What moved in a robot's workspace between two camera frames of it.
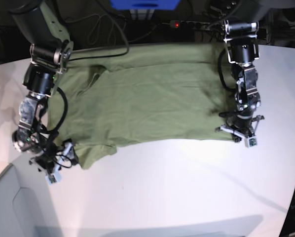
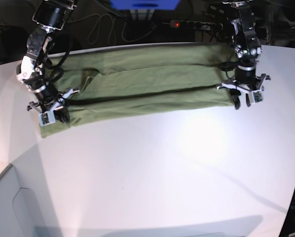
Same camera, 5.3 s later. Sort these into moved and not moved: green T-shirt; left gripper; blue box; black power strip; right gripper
Moved: green T-shirt; right gripper; left gripper
Not moved: black power strip; blue box
